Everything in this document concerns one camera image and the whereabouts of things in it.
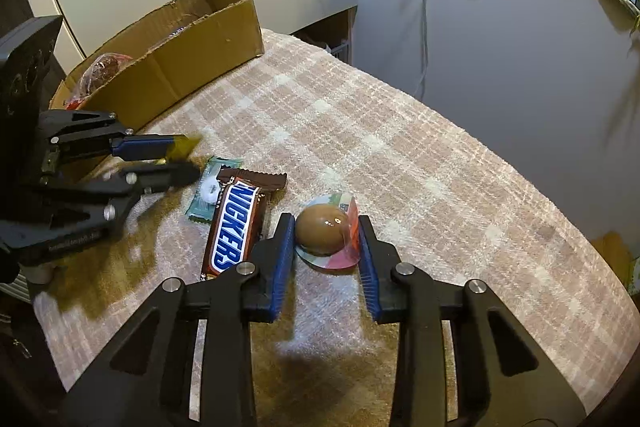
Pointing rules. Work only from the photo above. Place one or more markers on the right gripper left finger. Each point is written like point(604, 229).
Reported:
point(262, 295)

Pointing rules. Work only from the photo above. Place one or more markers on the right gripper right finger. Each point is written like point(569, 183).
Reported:
point(384, 278)

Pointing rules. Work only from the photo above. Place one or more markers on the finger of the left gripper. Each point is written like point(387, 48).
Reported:
point(148, 146)
point(147, 178)

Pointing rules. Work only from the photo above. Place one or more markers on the yellow candy packet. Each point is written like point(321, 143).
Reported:
point(187, 146)

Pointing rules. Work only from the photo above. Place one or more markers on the Snickers bar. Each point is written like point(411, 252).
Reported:
point(238, 217)

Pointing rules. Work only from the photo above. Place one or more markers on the chocolate egg candy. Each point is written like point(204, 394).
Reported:
point(327, 233)

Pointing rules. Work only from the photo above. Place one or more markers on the teal mint candy packet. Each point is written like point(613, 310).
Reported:
point(204, 201)

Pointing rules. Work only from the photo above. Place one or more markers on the plaid table cloth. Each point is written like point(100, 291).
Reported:
point(448, 203)

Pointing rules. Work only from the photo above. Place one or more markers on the brown cardboard box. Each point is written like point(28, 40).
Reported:
point(175, 50)

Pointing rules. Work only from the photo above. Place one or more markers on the green snack bag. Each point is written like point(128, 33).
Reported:
point(633, 286)

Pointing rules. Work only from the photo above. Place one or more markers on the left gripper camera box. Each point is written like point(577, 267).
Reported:
point(25, 54)

